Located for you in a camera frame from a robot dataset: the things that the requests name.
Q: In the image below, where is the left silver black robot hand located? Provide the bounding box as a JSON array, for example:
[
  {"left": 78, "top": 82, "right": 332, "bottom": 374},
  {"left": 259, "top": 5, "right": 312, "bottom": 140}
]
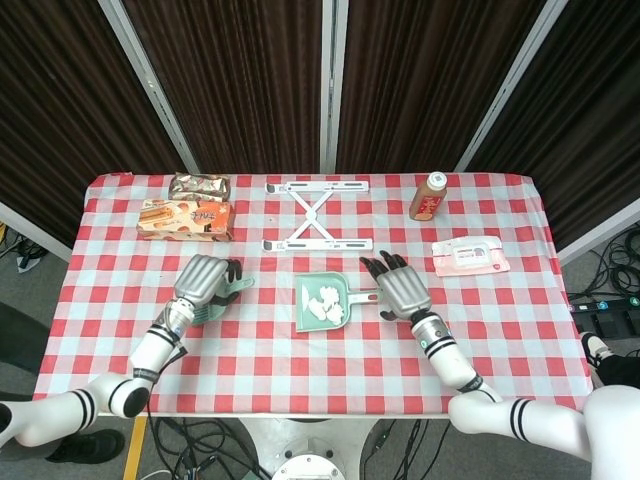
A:
[{"left": 172, "top": 253, "right": 245, "bottom": 307}]

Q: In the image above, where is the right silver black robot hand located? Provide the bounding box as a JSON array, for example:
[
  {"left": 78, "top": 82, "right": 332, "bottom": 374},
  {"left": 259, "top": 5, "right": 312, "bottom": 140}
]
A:
[{"left": 359, "top": 250, "right": 433, "bottom": 322}]

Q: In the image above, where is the green plastic hand brush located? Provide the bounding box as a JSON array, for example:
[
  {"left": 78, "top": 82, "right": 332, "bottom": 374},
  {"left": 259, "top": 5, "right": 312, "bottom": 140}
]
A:
[{"left": 191, "top": 276, "right": 256, "bottom": 327}]

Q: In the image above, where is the green plastic dustpan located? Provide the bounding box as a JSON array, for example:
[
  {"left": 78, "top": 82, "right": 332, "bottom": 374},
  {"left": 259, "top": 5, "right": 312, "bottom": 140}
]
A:
[{"left": 293, "top": 271, "right": 385, "bottom": 334}]

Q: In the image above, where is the white folding laptop stand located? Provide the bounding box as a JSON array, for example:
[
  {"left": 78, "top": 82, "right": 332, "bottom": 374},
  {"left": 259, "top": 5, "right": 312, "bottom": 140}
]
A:
[{"left": 263, "top": 181, "right": 375, "bottom": 253}]

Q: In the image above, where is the orange snack cake box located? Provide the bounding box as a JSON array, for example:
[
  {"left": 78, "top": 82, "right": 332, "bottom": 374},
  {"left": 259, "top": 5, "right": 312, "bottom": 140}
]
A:
[{"left": 136, "top": 198, "right": 235, "bottom": 242}]

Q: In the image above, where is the pink wet wipes pack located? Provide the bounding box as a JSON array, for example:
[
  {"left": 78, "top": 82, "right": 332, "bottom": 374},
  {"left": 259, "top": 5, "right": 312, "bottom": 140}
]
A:
[{"left": 431, "top": 235, "right": 512, "bottom": 278}]

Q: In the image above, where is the brown juice bottle white cap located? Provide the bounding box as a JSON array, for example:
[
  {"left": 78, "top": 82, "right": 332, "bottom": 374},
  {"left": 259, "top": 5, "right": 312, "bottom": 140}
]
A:
[{"left": 408, "top": 171, "right": 448, "bottom": 222}]

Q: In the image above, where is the brown foil snack packet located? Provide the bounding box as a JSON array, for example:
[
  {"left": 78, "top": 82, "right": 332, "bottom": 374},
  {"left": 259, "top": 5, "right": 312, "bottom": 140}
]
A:
[{"left": 168, "top": 172, "right": 232, "bottom": 203}]

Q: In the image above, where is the red white checkered tablecloth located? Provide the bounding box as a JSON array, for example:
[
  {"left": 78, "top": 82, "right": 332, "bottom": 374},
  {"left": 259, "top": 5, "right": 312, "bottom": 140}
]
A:
[{"left": 33, "top": 172, "right": 594, "bottom": 417}]

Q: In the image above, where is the black power strip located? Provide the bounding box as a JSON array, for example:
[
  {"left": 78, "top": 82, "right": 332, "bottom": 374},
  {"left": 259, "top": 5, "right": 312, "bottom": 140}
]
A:
[{"left": 567, "top": 297, "right": 640, "bottom": 314}]

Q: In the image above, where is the black shoe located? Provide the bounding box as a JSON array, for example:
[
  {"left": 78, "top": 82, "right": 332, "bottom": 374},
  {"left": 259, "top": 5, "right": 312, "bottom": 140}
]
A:
[{"left": 47, "top": 428, "right": 125, "bottom": 464}]

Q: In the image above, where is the white black sneaker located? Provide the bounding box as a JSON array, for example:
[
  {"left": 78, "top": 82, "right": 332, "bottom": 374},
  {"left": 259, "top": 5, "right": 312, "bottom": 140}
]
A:
[{"left": 579, "top": 332, "right": 614, "bottom": 371}]

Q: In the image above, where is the dark brown partition panel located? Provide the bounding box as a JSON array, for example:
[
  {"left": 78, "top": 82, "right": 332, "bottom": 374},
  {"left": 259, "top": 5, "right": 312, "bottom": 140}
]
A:
[
  {"left": 0, "top": 0, "right": 189, "bottom": 249},
  {"left": 335, "top": 0, "right": 549, "bottom": 174},
  {"left": 467, "top": 0, "right": 640, "bottom": 251},
  {"left": 122, "top": 0, "right": 324, "bottom": 174}
]

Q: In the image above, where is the black trouser leg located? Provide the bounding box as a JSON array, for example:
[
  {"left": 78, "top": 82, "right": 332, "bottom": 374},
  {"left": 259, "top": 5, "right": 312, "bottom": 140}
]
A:
[{"left": 594, "top": 349, "right": 640, "bottom": 392}]

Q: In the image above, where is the black floor cable bundle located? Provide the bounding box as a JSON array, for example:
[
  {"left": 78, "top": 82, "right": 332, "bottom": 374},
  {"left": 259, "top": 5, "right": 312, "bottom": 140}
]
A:
[
  {"left": 149, "top": 417, "right": 274, "bottom": 480},
  {"left": 0, "top": 224, "right": 49, "bottom": 274},
  {"left": 589, "top": 224, "right": 640, "bottom": 301},
  {"left": 362, "top": 418, "right": 451, "bottom": 480}
]

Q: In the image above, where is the grey metal partition rail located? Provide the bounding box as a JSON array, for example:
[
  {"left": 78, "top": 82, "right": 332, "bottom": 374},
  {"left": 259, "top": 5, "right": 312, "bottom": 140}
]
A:
[
  {"left": 557, "top": 197, "right": 640, "bottom": 266},
  {"left": 0, "top": 199, "right": 74, "bottom": 264}
]

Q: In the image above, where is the white pedestal base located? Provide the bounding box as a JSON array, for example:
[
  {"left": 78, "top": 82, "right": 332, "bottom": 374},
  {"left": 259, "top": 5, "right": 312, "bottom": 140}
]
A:
[{"left": 234, "top": 417, "right": 386, "bottom": 480}]

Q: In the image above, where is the grey metal partition post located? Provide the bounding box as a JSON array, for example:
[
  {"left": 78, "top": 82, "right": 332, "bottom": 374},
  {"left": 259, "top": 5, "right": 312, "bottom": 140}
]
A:
[
  {"left": 97, "top": 0, "right": 201, "bottom": 175},
  {"left": 319, "top": 0, "right": 350, "bottom": 175},
  {"left": 453, "top": 0, "right": 571, "bottom": 174}
]

